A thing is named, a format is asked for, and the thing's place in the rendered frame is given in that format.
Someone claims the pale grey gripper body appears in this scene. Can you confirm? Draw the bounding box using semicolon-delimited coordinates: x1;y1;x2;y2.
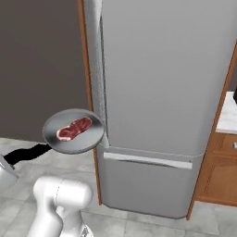
0;154;19;192

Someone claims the raw red steak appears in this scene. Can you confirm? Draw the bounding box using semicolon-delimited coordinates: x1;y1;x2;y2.
56;116;94;143

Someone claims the brown wooden fridge side panel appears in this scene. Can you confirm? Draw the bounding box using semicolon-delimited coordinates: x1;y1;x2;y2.
76;0;103;206
185;43;237;221

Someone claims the silver fridge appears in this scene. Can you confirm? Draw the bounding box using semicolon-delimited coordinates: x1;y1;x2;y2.
82;0;237;220

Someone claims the brown wooden base cupboard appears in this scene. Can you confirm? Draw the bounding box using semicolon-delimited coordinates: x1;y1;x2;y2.
193;131;237;207

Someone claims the grey pan with black handle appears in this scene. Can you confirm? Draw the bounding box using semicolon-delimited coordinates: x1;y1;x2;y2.
3;107;106;166

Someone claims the silver fridge door handle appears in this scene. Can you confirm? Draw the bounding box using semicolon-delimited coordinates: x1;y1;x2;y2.
91;0;110;149

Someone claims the silver fridge drawer handle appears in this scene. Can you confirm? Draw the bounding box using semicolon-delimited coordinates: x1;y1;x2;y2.
103;151;193;170

